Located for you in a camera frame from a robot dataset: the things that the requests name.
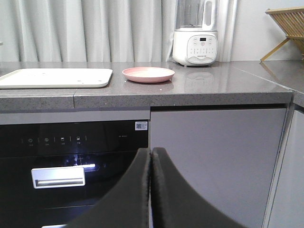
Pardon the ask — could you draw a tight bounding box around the grey curtain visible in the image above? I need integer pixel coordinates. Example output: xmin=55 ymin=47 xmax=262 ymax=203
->
xmin=0 ymin=0 xmax=238 ymax=63

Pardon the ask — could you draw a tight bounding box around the wooden dish rack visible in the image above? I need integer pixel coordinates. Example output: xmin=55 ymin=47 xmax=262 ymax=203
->
xmin=260 ymin=6 xmax=304 ymax=61

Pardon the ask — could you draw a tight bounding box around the cream bear serving tray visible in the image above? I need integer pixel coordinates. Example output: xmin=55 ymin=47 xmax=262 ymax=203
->
xmin=0 ymin=68 xmax=113 ymax=89

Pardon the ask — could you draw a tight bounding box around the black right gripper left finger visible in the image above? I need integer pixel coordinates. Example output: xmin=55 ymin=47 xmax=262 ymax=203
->
xmin=65 ymin=148 xmax=151 ymax=228

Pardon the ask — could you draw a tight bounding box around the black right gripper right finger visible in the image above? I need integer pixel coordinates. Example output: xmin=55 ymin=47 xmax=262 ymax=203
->
xmin=151 ymin=147 xmax=242 ymax=228

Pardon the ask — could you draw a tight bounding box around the pink round plate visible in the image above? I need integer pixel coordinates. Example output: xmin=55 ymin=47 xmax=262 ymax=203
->
xmin=122 ymin=67 xmax=175 ymax=83

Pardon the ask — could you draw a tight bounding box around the grey cabinet door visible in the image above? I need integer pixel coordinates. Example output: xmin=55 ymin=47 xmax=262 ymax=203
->
xmin=150 ymin=108 xmax=286 ymax=228

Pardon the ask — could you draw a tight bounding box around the silver upper drawer handle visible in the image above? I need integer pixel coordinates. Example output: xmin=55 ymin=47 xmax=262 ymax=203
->
xmin=31 ymin=166 xmax=86 ymax=189

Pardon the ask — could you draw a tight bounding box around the black built-in disinfection cabinet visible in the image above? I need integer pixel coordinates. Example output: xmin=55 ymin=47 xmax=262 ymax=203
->
xmin=0 ymin=110 xmax=150 ymax=228

